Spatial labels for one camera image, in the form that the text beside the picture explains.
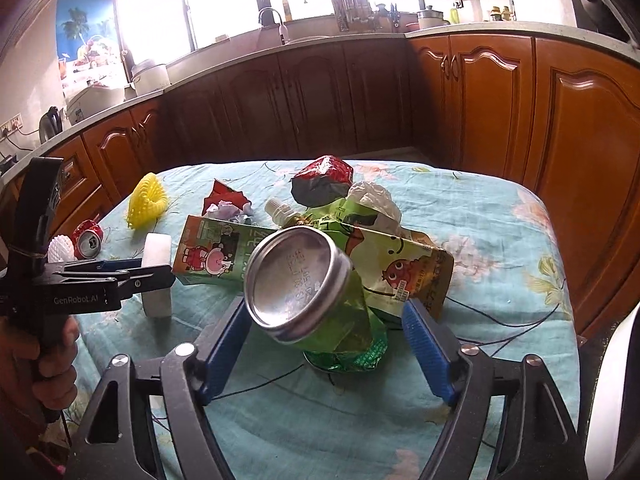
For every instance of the red black snack bag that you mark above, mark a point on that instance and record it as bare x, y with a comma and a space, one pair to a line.
325, 175

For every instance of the white inner cooker pot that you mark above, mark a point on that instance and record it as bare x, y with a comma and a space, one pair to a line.
150, 77

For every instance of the white plastic bag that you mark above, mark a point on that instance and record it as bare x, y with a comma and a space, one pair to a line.
372, 197

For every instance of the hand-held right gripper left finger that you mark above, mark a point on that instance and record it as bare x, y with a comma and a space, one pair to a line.
225, 355

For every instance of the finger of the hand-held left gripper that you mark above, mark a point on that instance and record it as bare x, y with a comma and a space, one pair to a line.
120, 263
145, 280

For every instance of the person's left hand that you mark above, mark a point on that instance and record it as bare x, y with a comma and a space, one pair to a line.
60, 380

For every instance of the wall socket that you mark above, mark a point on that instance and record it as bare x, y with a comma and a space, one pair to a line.
12, 124

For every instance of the wooden kitchen cabinets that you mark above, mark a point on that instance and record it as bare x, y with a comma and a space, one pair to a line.
575, 135

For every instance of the crumpled purple wrapper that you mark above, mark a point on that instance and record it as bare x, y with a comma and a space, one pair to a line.
231, 211

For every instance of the small plastic bottle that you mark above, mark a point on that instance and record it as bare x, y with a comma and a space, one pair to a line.
280, 211

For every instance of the kitchen faucet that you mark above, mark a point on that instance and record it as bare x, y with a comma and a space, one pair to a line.
283, 35

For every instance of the crushed green drink can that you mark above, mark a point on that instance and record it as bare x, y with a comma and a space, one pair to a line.
295, 285

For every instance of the white foam fruit net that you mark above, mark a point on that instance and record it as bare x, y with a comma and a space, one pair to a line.
61, 247

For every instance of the white foam roll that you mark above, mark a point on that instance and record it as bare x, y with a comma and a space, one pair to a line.
157, 250

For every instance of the row of small jars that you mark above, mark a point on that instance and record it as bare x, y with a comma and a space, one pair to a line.
500, 14

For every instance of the yellow bottle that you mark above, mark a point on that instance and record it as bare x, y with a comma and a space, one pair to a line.
287, 10

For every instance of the yellow foam fruit net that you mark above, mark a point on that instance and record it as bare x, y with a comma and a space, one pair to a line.
147, 200

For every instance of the floral light blue tablecloth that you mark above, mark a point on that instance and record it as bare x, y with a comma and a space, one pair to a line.
500, 270

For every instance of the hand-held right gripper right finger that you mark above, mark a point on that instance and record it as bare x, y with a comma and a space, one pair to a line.
430, 355

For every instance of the green carton pink cartoon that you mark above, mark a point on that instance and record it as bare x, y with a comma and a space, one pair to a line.
210, 255

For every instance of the crushed red drink can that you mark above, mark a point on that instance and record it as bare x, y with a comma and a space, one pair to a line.
89, 240

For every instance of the metal utensil rack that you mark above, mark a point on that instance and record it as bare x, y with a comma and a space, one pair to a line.
350, 10

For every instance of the torn red packet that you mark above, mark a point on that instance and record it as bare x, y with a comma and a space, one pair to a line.
222, 194

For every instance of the black electric kettle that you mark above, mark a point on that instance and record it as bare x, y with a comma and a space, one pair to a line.
50, 125

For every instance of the beach wall poster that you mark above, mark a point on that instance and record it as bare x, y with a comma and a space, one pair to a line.
85, 25

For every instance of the white lidded pot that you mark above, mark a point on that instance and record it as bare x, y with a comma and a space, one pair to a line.
432, 20

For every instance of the white rice cooker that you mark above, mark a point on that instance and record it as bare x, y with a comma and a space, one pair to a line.
95, 100

